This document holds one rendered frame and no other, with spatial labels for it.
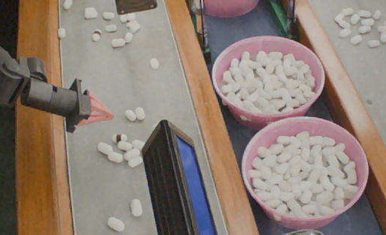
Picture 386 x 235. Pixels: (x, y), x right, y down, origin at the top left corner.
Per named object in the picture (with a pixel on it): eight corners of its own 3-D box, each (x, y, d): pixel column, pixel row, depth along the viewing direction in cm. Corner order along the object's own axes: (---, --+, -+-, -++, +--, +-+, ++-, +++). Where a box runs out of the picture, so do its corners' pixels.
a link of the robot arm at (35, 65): (-14, 101, 112) (5, 68, 109) (-15, 70, 121) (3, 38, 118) (38, 120, 119) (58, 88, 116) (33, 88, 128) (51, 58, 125)
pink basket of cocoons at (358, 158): (259, 256, 119) (260, 233, 112) (229, 157, 137) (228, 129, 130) (378, 225, 121) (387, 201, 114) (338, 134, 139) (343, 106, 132)
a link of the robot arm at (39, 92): (16, 108, 114) (27, 86, 112) (14, 89, 120) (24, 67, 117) (47, 117, 118) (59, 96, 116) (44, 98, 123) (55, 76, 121)
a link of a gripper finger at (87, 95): (119, 98, 126) (79, 86, 121) (123, 123, 122) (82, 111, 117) (104, 119, 130) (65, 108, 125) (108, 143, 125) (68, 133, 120)
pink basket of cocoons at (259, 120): (256, 161, 135) (257, 133, 128) (193, 91, 151) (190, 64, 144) (343, 109, 144) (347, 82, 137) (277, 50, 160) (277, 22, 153)
